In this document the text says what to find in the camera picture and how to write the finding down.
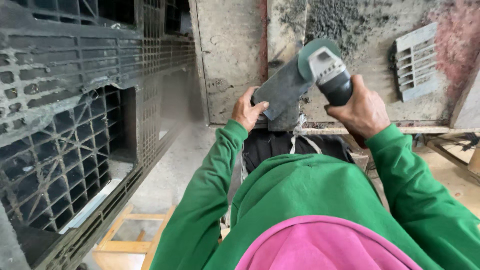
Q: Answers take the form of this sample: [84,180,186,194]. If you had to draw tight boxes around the person's left hand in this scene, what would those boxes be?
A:
[231,86,270,133]

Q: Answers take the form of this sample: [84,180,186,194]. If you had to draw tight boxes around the person's right hand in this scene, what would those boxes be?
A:
[324,74,391,140]

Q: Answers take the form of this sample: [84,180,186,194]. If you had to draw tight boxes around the black angle grinder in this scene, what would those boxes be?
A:
[297,38,367,149]

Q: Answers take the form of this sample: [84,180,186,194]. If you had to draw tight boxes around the dusty wooden workbench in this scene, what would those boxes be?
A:
[188,0,480,136]

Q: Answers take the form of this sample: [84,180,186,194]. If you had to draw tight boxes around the small grey plastic grid piece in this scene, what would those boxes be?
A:
[391,22,440,103]

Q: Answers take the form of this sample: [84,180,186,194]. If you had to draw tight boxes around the person's green sweater body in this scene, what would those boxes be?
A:
[202,153,443,270]

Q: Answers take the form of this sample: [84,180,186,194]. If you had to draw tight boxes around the pink hood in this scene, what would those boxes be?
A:
[235,215,424,270]

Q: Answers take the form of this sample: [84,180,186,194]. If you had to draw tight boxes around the wooden stool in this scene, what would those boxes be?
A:
[92,202,178,270]

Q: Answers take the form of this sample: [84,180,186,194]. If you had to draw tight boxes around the black cloth with white string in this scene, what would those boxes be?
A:
[240,114,356,181]

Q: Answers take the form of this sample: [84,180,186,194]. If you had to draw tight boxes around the wooden frame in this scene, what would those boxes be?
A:
[412,132,480,177]

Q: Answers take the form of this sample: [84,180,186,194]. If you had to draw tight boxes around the large black plastic grid frame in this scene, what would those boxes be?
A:
[0,0,205,270]

